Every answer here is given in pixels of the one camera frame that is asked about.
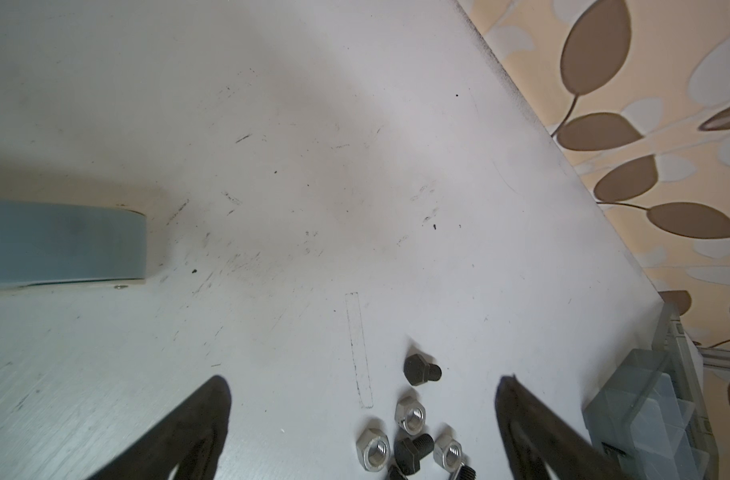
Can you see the grey plastic organizer box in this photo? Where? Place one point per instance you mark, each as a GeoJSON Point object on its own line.
{"type": "Point", "coordinates": [650, 417]}

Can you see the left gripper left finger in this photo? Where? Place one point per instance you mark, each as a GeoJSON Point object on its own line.
{"type": "Point", "coordinates": [186, 444]}

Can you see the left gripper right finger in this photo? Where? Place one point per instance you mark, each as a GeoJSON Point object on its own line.
{"type": "Point", "coordinates": [539, 444]}

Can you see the silver hex nut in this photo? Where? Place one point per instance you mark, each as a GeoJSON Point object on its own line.
{"type": "Point", "coordinates": [410, 415]}
{"type": "Point", "coordinates": [448, 453]}
{"type": "Point", "coordinates": [374, 449]}

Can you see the black hex bolt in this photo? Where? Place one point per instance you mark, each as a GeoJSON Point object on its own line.
{"type": "Point", "coordinates": [409, 452]}
{"type": "Point", "coordinates": [418, 371]}
{"type": "Point", "coordinates": [464, 472]}

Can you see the light blue flat case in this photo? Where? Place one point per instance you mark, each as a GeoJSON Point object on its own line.
{"type": "Point", "coordinates": [52, 244]}

